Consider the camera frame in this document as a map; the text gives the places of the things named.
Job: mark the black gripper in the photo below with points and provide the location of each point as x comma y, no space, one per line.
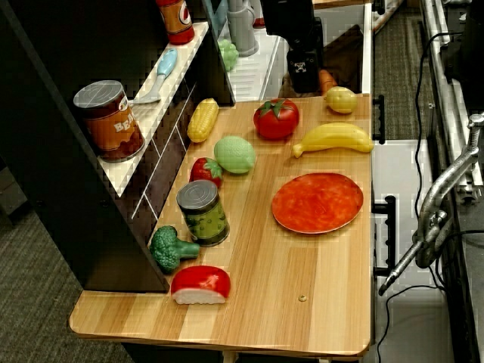
308,38

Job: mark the yellow toy banana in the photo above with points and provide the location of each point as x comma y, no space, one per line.
332,140

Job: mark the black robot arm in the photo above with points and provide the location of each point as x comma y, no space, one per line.
281,15

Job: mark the orange red plate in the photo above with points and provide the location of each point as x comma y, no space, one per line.
317,202

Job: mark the orange toy carrot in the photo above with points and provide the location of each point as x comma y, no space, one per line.
327,80

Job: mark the yellow toy lemon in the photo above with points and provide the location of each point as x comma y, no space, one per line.
341,100

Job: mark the white toy sink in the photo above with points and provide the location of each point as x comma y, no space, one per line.
257,72

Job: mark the red toy tomato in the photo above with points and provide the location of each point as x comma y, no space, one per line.
276,119

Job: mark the red toy can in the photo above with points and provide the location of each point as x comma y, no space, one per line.
259,22

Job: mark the green toy grapes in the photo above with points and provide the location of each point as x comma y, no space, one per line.
228,54

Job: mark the grey toy faucet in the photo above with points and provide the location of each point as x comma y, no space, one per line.
242,28

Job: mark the light green toy lime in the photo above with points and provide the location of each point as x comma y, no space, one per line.
234,155

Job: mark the yellow toy corn cob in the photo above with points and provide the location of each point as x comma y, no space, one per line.
203,120

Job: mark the red toy strawberry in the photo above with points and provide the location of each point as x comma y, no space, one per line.
204,172

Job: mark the orange toy can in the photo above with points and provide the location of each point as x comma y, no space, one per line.
175,19

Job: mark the white kitchen shelf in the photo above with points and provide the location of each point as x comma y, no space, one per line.
159,109

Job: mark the green toy can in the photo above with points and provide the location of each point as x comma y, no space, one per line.
204,215

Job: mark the brown beans toy can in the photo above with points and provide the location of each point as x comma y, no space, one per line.
109,121

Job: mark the green toy broccoli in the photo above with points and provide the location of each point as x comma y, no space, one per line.
168,247

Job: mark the red toy tuna sushi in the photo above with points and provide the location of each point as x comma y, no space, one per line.
200,283

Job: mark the black toy kitchen cabinet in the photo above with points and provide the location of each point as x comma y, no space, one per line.
56,170

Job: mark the aluminium frame rail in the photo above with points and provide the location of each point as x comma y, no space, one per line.
440,75

